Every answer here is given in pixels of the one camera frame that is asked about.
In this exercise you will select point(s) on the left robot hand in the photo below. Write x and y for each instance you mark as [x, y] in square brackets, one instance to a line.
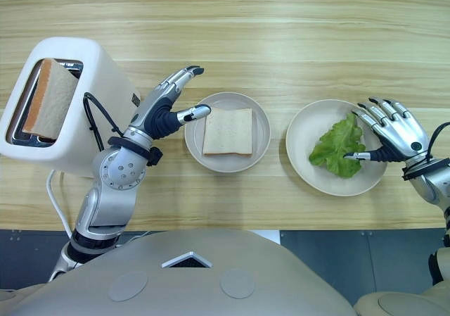
[160, 110]

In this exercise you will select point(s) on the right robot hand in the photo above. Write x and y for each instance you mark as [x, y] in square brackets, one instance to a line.
[400, 129]

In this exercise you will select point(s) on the green lettuce leaf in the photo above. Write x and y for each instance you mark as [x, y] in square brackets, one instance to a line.
[337, 147]

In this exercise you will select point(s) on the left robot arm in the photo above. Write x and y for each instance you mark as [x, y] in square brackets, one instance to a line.
[112, 189]

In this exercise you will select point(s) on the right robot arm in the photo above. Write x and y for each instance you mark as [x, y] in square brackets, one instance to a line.
[434, 186]

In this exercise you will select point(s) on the cream plate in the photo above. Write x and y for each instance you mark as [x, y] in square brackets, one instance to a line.
[227, 136]
[335, 147]

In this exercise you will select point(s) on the bread slice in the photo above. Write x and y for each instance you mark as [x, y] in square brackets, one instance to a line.
[228, 131]
[51, 99]

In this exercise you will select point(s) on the cream toaster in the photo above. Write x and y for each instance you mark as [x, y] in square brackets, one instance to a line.
[88, 119]

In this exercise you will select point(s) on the robot body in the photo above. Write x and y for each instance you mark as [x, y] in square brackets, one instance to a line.
[183, 277]

